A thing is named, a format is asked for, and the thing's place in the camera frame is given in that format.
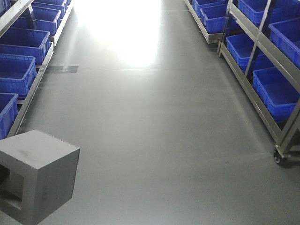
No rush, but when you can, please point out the steel shelf rack with bins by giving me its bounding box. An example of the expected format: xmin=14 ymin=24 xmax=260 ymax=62
xmin=186 ymin=0 xmax=300 ymax=165

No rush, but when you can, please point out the gray square hollow base block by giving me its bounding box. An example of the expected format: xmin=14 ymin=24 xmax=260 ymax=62
xmin=0 ymin=130 xmax=80 ymax=225

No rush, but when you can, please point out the left steel shelf rack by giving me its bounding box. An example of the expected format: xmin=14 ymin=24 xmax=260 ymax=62
xmin=0 ymin=0 xmax=73 ymax=139

